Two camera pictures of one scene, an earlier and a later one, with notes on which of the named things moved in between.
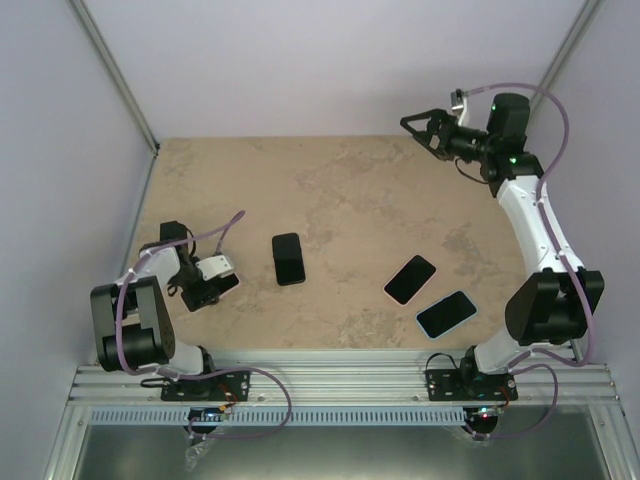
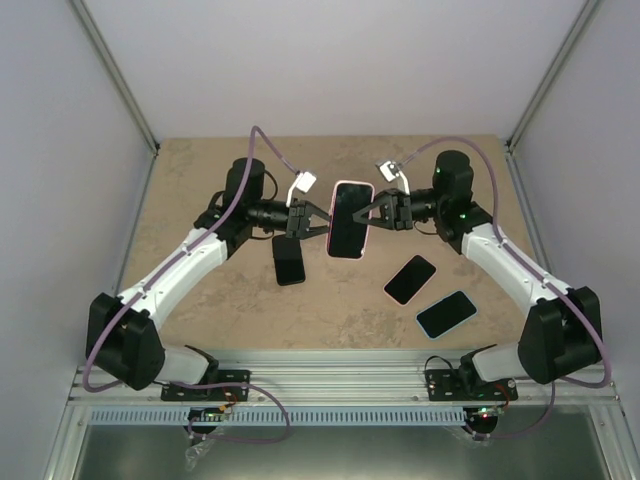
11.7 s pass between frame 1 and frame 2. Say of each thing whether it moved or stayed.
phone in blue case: stayed
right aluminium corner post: stayed
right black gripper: moved
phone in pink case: stayed
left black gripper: moved
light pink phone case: moved
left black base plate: stayed
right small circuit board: stayed
